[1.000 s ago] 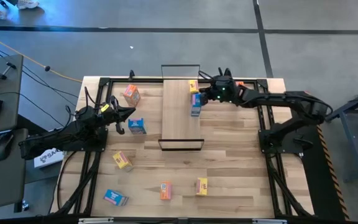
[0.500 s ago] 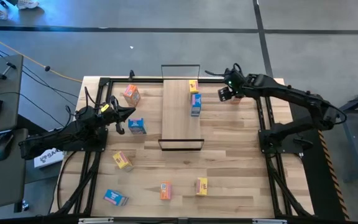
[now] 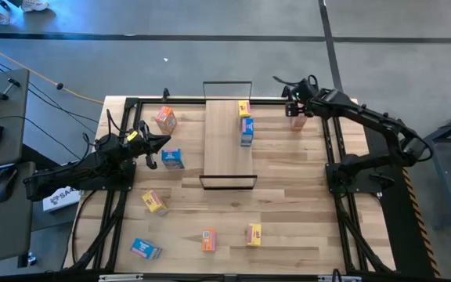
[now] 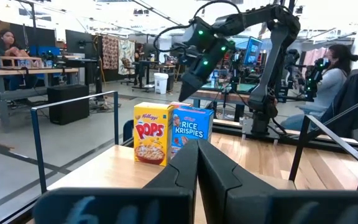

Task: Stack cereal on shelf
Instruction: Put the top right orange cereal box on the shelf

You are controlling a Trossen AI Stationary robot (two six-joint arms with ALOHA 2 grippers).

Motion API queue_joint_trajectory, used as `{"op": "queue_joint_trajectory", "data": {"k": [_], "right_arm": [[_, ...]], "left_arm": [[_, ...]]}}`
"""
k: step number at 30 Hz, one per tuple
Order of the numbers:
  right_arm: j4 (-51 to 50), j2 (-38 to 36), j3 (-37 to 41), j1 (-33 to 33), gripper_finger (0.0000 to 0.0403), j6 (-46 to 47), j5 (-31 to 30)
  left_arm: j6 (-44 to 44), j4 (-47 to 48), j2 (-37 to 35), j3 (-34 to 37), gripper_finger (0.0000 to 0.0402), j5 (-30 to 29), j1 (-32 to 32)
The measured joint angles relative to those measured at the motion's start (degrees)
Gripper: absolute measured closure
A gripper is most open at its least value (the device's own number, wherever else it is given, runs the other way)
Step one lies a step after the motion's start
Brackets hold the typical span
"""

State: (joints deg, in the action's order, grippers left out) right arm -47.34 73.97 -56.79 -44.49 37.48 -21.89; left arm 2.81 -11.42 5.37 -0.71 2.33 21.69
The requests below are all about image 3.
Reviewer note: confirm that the white printed cardboard box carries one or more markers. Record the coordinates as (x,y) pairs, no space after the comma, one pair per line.
(61,199)

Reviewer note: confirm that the dark gray desk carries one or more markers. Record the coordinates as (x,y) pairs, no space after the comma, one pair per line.
(2,227)

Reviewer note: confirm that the orange Mini-Wheats cereal box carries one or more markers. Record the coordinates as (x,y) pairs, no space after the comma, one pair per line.
(166,119)
(298,122)
(208,239)

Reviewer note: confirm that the black base with hazard stripe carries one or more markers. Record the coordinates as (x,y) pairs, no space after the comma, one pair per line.
(401,219)

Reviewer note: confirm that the yellow Corn Pops cereal box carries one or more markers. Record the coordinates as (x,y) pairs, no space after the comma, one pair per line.
(244,109)
(153,201)
(254,235)

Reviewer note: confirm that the wooden shelf with black frame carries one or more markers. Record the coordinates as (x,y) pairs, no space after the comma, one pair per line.
(227,141)

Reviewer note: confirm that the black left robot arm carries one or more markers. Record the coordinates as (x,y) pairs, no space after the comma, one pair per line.
(73,174)

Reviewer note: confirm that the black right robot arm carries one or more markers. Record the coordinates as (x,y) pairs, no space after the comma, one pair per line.
(366,115)

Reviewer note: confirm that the black computer mouse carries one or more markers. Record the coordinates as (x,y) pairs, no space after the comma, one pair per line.
(4,184)

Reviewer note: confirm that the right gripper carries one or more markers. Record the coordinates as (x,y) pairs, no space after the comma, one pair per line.
(307,96)

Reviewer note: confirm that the yellow tape tag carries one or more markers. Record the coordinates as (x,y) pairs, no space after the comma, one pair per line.
(132,136)

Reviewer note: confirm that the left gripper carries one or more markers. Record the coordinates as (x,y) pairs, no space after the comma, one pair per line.
(139,144)

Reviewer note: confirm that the black round floor knob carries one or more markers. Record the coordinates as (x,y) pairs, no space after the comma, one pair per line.
(59,86)

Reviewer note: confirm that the silver metal bracket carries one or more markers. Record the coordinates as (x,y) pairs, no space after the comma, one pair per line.
(343,278)
(120,277)

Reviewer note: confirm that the blue Rice Krispies cereal box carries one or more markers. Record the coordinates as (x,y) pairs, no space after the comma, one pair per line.
(172,158)
(145,248)
(247,131)

